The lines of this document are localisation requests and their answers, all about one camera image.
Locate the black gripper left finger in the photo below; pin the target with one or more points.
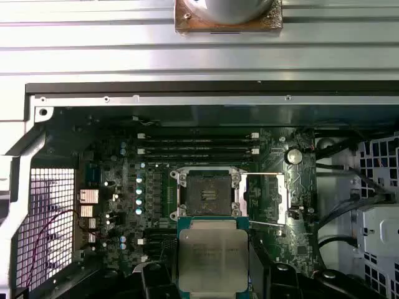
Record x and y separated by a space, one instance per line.
159 280

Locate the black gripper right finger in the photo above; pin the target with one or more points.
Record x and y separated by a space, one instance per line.
282 283

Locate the silver topped CPU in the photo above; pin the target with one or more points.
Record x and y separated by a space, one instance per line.
213 258

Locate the thin metal locking lever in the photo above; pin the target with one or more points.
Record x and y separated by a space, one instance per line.
265 223

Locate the metal socket cover frame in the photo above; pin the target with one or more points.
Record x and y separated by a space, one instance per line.
284 199

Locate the black RAM slot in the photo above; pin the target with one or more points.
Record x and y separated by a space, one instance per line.
199 144
153 233
199 159
199 151
153 242
153 258
199 136
153 250

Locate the CPU socket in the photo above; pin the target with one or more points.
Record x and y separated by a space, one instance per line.
207 193

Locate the round board capacitor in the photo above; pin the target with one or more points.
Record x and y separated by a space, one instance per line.
139 202
139 179
139 211
139 190

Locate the silver network port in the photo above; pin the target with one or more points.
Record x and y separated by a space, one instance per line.
89 196

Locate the silver metal drive cage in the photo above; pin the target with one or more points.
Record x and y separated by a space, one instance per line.
377 224

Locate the round coin cell battery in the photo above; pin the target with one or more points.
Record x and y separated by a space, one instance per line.
294 155

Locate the green motherboard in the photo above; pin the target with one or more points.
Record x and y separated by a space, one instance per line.
271 149

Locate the black PC case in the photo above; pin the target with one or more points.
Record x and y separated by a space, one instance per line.
187 101

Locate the square brown base plate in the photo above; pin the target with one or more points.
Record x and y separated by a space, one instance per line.
184 21

